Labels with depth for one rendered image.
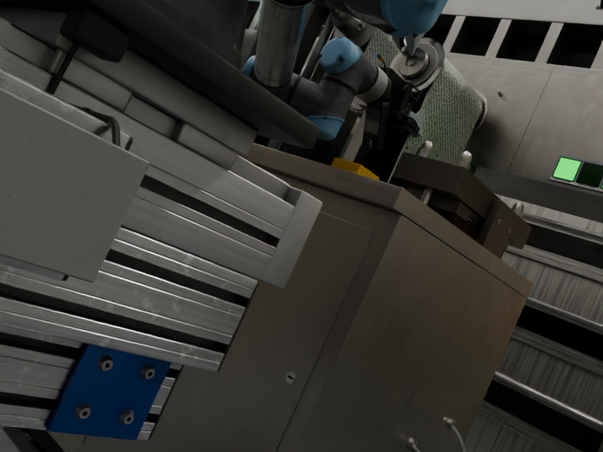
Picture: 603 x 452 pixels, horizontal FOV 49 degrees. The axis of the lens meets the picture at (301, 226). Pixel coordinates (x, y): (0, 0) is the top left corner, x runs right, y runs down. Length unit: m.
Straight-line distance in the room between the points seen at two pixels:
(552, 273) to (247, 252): 3.07
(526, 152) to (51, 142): 1.55
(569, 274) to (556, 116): 1.83
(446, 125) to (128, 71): 1.26
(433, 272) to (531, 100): 0.71
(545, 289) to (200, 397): 2.50
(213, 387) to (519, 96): 1.10
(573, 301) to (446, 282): 2.20
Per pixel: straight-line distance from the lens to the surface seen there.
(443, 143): 1.67
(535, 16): 1.99
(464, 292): 1.41
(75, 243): 0.34
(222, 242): 0.55
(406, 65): 1.62
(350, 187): 1.18
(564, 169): 1.72
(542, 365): 3.49
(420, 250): 1.22
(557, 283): 3.55
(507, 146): 1.81
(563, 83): 1.84
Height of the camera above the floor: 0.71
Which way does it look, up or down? 3 degrees up
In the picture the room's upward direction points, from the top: 25 degrees clockwise
